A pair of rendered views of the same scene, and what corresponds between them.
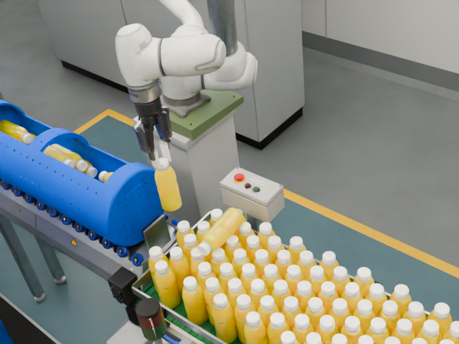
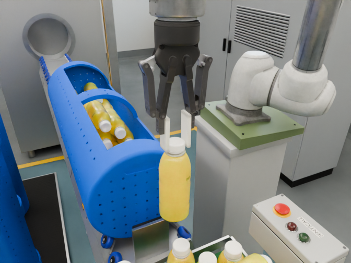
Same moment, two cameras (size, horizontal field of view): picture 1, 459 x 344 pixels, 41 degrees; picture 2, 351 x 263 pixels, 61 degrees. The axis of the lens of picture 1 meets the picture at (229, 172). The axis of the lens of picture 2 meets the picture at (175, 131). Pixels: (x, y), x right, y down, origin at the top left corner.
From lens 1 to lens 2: 135 cm
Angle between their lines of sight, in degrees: 19
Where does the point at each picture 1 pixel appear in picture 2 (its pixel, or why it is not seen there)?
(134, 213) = (133, 201)
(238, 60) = (317, 80)
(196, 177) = (231, 188)
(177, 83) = (243, 91)
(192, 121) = (245, 132)
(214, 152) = (256, 171)
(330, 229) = not seen: outside the picture
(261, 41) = not seen: hidden behind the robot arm
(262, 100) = (306, 151)
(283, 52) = (335, 120)
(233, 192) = (268, 227)
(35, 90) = not seen: hidden behind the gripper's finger
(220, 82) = (288, 101)
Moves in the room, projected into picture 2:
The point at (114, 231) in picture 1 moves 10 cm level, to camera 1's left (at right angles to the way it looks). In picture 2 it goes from (96, 214) to (63, 205)
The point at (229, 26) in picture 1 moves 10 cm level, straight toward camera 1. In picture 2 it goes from (325, 33) to (326, 39)
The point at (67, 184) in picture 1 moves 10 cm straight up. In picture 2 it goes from (79, 140) to (73, 108)
